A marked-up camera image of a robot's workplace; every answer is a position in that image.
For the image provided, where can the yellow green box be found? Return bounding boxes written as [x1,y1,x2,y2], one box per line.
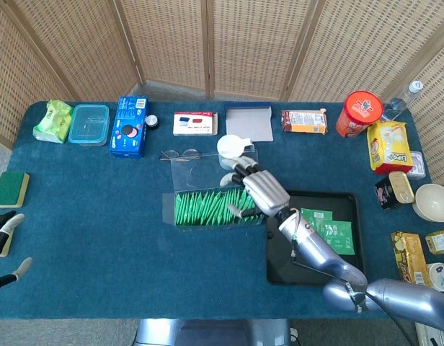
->
[425,228,444,255]

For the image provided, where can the light blue handled cup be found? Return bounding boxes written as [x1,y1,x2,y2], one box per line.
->
[216,134,255,170]

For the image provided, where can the thin-framed eyeglasses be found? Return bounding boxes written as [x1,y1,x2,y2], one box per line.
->
[159,148,203,162]

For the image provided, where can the green tea sachet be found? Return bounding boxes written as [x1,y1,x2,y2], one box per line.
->
[300,208,334,235]

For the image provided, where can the gold tin can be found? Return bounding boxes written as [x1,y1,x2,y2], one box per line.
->
[388,171,415,204]

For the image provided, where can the red instant noodle cup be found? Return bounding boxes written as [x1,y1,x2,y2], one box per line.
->
[335,90,384,138]

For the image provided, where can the black small packet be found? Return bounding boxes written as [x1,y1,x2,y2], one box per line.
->
[374,175,401,211]

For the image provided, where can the white box red blue print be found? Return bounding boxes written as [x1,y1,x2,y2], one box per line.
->
[172,111,219,137]

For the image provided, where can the clear box of green packets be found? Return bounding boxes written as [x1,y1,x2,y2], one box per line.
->
[161,150,268,235]

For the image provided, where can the yellow snack bag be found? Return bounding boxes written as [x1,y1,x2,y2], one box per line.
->
[366,120,414,176]

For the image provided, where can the open blue box grey inside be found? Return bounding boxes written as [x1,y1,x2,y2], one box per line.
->
[223,102,274,143]

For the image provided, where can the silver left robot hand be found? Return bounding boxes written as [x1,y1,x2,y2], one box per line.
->
[0,211,33,291]

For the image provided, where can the clear water bottle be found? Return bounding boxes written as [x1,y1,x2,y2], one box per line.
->
[381,79,425,122]

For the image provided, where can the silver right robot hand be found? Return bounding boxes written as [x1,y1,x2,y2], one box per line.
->
[219,154,291,219]

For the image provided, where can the clear plastic pack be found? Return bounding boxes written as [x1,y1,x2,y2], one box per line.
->
[405,151,427,180]

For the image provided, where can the blue carpet tablecloth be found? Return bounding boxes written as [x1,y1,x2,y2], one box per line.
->
[0,100,444,320]

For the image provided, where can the brown snack packet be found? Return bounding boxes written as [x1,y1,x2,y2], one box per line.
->
[281,109,329,135]

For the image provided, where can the wicker folding screen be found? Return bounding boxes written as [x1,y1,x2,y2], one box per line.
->
[0,0,444,190]

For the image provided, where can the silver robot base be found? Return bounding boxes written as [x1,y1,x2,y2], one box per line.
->
[134,319,292,346]

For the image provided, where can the cream bowl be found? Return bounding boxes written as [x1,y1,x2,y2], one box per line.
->
[414,183,444,223]

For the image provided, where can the blue Oreo cookie box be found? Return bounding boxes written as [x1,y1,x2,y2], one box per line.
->
[109,95,150,159]

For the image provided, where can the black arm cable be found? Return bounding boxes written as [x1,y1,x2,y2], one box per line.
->
[289,230,419,346]

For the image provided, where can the green tissue pack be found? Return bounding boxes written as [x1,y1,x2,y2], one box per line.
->
[32,99,74,144]

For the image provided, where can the white cup flower print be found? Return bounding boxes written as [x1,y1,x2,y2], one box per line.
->
[425,262,444,292]

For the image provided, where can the black plastic tray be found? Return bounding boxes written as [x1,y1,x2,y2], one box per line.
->
[265,190,365,286]

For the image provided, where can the green tea packets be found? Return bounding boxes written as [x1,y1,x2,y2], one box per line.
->
[322,219,356,256]

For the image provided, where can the gold yellow box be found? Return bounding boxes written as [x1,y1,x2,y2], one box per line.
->
[390,231,432,289]

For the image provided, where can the clear container blue rim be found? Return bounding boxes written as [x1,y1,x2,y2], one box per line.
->
[68,104,110,146]

